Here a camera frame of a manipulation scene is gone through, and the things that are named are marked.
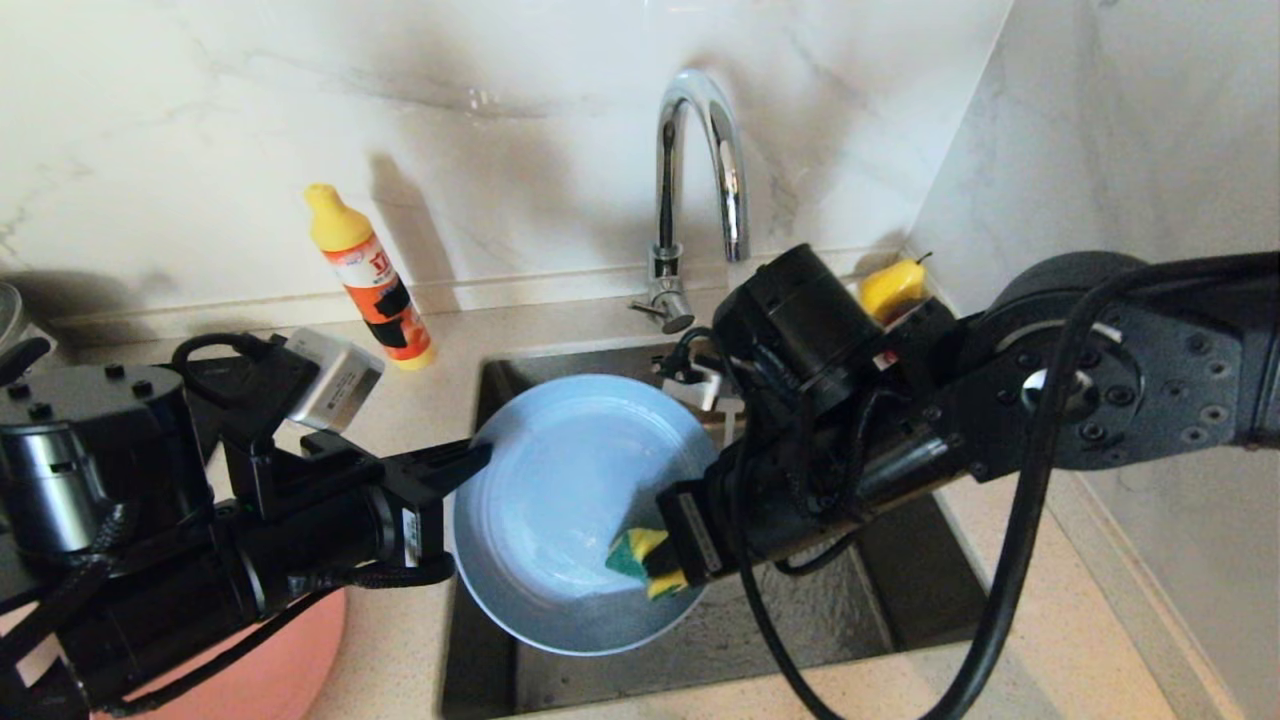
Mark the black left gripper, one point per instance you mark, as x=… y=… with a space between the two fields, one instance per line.
x=350 y=520

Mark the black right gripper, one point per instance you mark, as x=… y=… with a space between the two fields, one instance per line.
x=760 y=500

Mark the yellow green sponge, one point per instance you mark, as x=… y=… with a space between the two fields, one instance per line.
x=630 y=555

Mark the blue plate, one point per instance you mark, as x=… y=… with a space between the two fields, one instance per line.
x=560 y=480

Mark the dish soap bottle yellow cap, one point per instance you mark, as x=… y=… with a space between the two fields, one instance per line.
x=385 y=300

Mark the pink plate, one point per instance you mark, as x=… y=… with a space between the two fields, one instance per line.
x=290 y=670

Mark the chrome gooseneck faucet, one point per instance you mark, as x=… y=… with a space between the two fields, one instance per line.
x=666 y=180

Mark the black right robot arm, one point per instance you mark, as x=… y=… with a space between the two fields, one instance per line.
x=1150 y=400

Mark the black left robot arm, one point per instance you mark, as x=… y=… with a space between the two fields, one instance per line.
x=90 y=450

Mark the stainless steel sink basin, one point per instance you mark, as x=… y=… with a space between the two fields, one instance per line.
x=880 y=600

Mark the yellow pear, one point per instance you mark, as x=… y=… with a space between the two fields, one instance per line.
x=892 y=288

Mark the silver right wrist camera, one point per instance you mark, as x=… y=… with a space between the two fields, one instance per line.
x=715 y=388

